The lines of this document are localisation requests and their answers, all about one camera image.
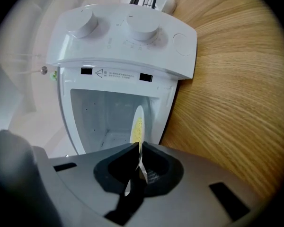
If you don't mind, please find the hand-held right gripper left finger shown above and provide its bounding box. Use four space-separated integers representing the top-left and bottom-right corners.
49 142 141 218

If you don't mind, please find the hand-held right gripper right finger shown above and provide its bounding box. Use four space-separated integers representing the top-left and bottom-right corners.
127 141 261 227

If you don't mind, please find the yellow food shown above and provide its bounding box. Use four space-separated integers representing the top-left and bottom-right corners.
132 117 143 144

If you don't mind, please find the white microwave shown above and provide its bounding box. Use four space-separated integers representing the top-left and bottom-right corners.
45 4 198 156

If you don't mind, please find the white bowl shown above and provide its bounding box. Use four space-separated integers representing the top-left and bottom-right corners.
161 0 178 15

